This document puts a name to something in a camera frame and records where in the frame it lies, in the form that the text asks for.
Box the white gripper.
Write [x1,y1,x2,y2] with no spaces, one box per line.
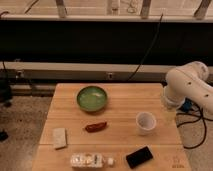
[161,87,184,109]

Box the green ceramic bowl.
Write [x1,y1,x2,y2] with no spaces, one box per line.
[76,86,108,112]

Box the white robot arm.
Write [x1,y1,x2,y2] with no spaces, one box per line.
[161,61,213,114]

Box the blue connector block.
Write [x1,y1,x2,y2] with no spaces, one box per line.
[180,99,192,112]

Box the white paper cup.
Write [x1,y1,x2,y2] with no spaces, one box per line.
[136,112,157,135]

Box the black smartphone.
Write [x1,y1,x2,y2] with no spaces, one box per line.
[126,147,153,169]

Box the red chili pepper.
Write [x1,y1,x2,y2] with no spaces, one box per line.
[85,122,107,133]

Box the clear plastic water bottle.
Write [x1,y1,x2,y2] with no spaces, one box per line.
[70,153,115,168]

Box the white sponge block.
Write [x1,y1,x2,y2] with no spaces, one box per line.
[53,128,67,149]

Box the black chair base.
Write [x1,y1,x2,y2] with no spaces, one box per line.
[0,78,13,142]

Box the black floor cable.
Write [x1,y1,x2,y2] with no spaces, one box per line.
[175,101,213,150]

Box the black hanging cable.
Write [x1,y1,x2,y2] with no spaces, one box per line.
[126,13,165,83]

